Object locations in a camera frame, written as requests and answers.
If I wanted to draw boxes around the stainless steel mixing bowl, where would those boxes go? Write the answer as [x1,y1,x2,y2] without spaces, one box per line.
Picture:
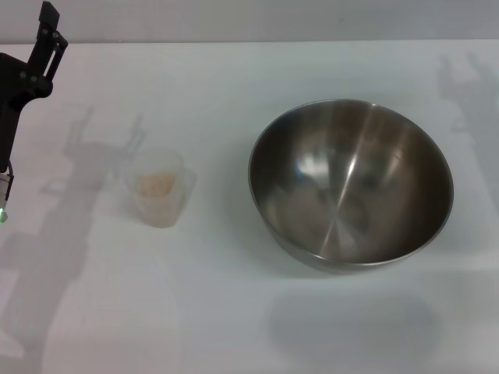
[247,99,455,276]

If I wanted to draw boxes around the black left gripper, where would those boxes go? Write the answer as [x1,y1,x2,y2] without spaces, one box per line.
[0,2,69,172]

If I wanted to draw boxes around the clear plastic measuring cup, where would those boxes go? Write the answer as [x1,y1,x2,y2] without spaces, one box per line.
[116,146,198,229]

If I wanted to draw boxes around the white rice grains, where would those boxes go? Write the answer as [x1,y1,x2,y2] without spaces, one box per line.
[134,170,180,227]

